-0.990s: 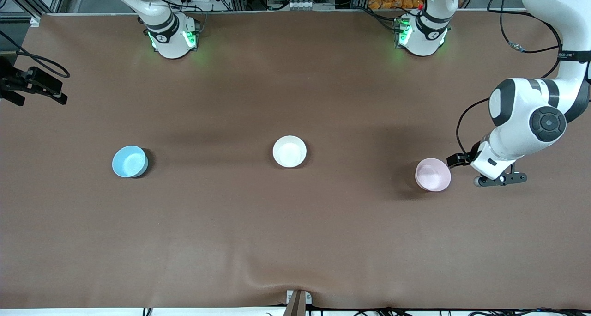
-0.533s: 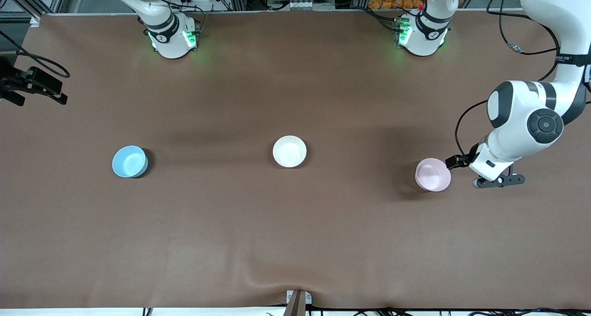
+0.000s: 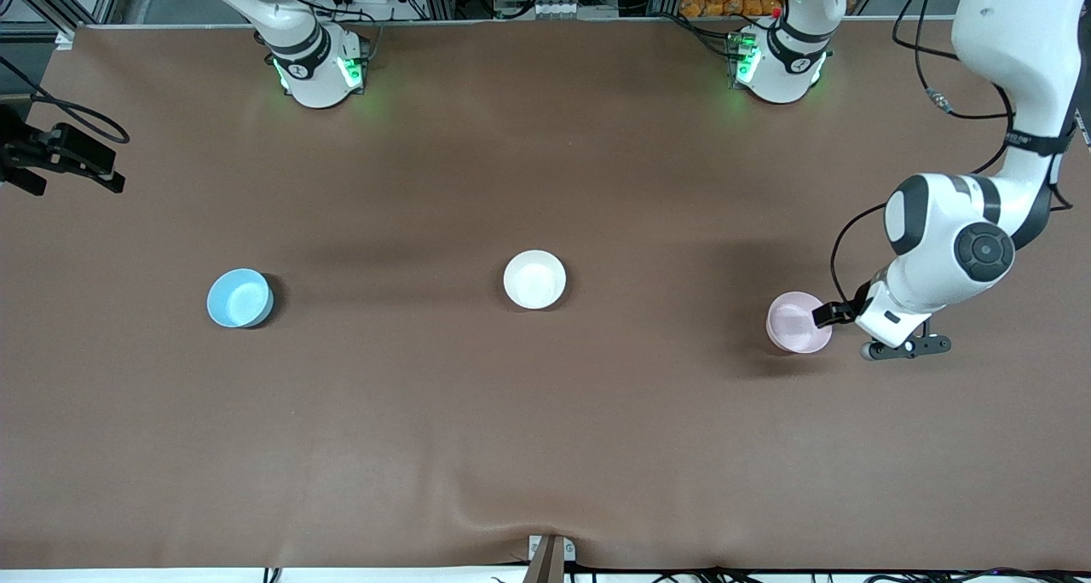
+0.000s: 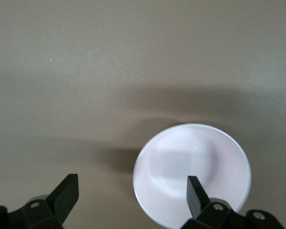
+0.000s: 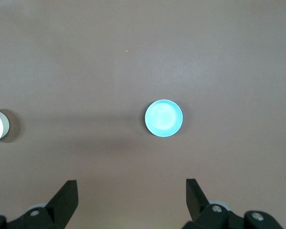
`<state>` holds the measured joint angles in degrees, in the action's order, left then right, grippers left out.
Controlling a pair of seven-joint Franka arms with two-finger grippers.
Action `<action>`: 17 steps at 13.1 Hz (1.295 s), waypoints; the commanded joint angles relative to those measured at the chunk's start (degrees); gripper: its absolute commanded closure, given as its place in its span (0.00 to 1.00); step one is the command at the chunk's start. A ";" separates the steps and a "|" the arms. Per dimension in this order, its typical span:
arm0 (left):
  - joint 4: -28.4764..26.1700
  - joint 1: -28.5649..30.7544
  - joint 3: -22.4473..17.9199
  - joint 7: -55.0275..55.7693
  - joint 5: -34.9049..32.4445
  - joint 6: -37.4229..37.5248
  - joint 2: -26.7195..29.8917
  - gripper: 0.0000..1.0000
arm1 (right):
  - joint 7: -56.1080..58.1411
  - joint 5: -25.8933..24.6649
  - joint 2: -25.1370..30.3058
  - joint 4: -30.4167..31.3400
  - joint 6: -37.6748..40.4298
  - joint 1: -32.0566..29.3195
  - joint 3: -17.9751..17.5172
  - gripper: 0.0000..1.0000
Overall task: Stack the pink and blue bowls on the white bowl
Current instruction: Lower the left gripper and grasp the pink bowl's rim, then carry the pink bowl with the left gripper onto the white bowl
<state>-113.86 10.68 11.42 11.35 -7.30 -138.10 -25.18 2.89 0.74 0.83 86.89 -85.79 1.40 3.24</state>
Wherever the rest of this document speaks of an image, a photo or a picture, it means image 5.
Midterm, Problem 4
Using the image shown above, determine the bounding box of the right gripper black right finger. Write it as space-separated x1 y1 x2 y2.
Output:
180 178 285 229

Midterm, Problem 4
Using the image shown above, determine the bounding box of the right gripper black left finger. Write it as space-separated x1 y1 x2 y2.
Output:
0 179 80 229

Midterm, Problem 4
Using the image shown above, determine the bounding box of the brown table mat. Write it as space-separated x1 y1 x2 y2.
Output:
0 0 286 229

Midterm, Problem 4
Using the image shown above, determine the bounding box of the light blue bowl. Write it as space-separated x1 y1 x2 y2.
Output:
144 98 184 138

